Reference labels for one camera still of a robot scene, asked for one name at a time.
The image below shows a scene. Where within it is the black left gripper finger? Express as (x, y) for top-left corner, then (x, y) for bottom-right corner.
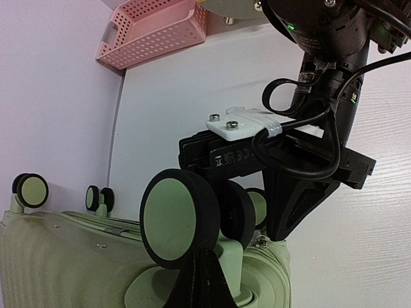
(164, 250), (237, 308)

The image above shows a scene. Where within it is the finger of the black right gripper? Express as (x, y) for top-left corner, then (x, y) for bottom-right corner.
(263, 169), (340, 241)

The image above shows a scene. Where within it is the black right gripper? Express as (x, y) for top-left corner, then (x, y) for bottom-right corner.
(288, 44), (376, 189)

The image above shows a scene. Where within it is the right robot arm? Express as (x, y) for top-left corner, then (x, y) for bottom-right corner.
(252, 1), (410, 241)

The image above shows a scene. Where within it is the green hard-shell suitcase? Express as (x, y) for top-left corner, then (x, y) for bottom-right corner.
(1, 169), (292, 307)

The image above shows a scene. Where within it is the pink perforated plastic basket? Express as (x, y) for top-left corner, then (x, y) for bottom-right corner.
(96, 0), (208, 71)

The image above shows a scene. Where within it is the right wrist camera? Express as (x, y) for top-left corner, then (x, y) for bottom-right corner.
(179, 107), (293, 182)

